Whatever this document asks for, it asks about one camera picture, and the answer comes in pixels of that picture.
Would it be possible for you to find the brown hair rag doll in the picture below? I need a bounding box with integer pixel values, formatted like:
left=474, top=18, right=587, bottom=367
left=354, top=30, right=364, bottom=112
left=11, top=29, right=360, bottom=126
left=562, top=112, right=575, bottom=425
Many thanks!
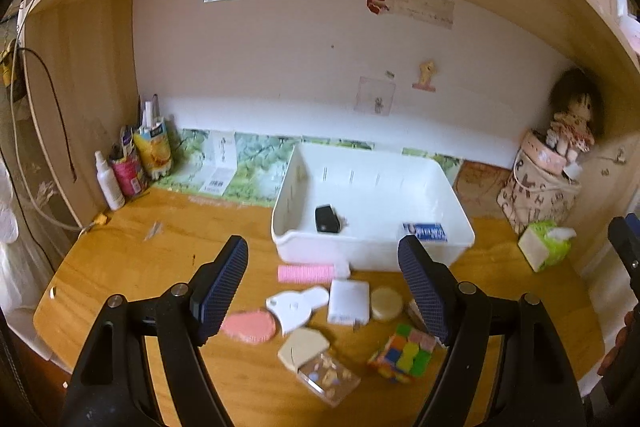
left=546, top=68, right=604, bottom=165

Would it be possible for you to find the red lips wall sticker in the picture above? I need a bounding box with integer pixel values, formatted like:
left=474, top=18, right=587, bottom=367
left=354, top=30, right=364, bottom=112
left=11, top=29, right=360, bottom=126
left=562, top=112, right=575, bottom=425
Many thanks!
left=366, top=0, right=390, bottom=15

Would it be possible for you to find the colourful rubik cube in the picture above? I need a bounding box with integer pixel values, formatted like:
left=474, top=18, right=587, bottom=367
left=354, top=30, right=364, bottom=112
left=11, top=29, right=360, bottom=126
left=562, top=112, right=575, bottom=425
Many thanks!
left=368, top=324, right=437, bottom=384

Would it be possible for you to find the yellow juice carton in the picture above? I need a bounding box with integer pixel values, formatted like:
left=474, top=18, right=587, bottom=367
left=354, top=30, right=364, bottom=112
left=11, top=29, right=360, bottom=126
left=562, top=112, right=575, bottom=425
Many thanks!
left=134, top=118, right=172, bottom=181

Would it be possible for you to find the green landscape poster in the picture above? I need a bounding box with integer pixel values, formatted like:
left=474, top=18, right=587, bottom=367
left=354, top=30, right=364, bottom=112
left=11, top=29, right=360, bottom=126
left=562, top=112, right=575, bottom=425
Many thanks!
left=152, top=128, right=464, bottom=209

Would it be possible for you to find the yellow pony wall sticker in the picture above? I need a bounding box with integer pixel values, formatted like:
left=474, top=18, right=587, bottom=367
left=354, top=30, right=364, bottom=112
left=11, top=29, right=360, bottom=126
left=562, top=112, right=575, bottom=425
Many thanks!
left=412, top=60, right=437, bottom=92

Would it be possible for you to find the small white digital camera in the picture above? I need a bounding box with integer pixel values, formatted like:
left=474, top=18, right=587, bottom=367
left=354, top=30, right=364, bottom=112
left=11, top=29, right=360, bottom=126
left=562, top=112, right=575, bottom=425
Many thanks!
left=407, top=299, right=428, bottom=333

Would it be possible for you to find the pink round box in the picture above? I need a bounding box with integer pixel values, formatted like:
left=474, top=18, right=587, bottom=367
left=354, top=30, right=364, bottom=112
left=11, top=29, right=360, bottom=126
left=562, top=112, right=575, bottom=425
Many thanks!
left=521, top=130, right=566, bottom=176

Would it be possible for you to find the white spray bottle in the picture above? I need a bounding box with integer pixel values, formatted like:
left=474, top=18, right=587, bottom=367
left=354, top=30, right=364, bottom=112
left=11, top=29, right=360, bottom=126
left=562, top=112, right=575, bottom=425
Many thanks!
left=94, top=150, right=125, bottom=210

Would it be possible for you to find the paper note on wall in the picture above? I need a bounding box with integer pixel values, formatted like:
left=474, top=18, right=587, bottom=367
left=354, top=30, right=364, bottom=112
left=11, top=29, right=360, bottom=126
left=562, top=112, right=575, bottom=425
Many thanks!
left=386, top=0, right=454, bottom=29

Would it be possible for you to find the red snack can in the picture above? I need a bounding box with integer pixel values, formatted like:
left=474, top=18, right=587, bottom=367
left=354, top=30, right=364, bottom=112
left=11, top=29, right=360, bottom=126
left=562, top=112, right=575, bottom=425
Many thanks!
left=110, top=126, right=148, bottom=198

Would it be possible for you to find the pink framed wall drawing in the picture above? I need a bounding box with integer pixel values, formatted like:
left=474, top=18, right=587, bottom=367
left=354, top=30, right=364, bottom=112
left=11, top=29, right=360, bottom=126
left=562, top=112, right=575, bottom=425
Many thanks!
left=354, top=77, right=396, bottom=116

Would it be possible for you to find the white plastic scraper holder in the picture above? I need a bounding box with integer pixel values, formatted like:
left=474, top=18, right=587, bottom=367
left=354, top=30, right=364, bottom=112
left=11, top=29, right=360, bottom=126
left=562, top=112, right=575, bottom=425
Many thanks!
left=265, top=286, right=330, bottom=336

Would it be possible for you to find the green tissue box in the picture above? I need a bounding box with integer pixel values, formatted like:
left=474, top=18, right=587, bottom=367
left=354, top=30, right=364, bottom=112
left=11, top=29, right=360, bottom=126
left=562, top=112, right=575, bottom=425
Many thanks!
left=518, top=221, right=577, bottom=273

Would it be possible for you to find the beige angular device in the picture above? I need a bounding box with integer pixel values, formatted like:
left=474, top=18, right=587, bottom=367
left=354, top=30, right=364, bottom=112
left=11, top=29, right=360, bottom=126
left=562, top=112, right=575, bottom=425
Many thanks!
left=278, top=327, right=330, bottom=373

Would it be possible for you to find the letter print fabric bag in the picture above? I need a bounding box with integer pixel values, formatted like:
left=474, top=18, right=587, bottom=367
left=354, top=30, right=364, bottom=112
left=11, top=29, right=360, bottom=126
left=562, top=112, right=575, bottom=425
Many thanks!
left=497, top=150, right=582, bottom=234

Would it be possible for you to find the white plastic storage bin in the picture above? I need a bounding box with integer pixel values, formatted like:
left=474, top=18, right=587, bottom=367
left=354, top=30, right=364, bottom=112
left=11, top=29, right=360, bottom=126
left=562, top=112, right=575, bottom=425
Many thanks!
left=271, top=143, right=475, bottom=272

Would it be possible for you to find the brown cartoon poster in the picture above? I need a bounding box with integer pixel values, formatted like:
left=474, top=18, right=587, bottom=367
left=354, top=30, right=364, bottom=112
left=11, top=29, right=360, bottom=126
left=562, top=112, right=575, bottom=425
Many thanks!
left=454, top=160, right=511, bottom=219

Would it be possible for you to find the white cable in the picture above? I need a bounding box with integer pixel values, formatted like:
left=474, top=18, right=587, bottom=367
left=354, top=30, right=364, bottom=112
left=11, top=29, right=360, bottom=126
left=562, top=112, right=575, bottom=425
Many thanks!
left=8, top=5, right=109, bottom=241

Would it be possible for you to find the white power adapter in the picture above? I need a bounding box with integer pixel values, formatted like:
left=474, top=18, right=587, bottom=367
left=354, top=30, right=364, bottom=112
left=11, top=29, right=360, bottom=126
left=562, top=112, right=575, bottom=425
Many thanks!
left=328, top=280, right=370, bottom=326

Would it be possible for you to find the black hanging cable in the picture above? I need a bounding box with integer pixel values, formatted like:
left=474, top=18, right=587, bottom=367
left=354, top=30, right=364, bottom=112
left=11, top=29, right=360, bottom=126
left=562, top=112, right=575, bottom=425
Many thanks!
left=17, top=46, right=78, bottom=183

